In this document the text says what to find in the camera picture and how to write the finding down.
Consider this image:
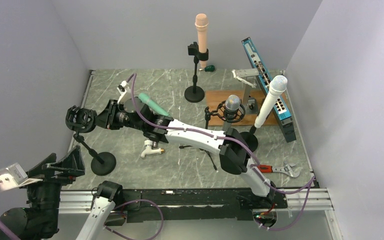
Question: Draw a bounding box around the black shock mount desk stand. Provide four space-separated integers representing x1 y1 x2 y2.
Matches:
65 105 117 176

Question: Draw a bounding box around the black tripod shock mount stand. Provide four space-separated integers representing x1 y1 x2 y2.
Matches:
193 101 250 175

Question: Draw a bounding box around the red handled adjustable wrench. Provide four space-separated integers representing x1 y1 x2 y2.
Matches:
258 163 300 178

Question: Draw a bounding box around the white and chrome faucet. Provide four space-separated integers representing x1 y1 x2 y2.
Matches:
140 139 165 158

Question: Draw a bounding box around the blue network switch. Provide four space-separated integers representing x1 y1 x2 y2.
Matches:
241 37 297 143

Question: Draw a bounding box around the white microphone silver grille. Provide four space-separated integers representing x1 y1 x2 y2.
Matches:
253 75 288 128

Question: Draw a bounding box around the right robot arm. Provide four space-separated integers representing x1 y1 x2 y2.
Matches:
93 97 275 208

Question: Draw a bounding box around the grey condenser microphone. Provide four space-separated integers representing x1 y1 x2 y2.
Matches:
222 94 241 131

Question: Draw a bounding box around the wooden board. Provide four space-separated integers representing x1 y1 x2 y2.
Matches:
205 90 278 126

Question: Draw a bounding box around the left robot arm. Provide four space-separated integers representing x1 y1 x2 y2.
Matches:
0 146 124 240

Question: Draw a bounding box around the metal bracket on post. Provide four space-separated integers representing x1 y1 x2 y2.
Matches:
231 68 260 115

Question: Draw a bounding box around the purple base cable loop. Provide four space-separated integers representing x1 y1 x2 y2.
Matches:
101 198 164 240

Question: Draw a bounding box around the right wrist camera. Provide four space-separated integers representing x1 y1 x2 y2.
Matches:
117 80 132 105

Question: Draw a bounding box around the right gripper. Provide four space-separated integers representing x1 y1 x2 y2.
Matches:
91 99 146 132

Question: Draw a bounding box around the black round base clip stand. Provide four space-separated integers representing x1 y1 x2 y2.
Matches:
184 41 209 103

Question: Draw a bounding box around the mint green microphone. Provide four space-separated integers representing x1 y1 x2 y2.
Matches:
138 93 170 117

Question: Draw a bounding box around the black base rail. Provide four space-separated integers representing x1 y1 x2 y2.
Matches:
105 187 288 227

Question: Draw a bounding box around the green handled screwdriver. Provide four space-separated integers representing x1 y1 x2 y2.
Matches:
199 65 216 72

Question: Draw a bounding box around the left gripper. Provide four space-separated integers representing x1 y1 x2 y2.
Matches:
16 144 85 234

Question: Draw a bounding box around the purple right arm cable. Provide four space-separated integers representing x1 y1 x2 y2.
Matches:
126 73 316 195

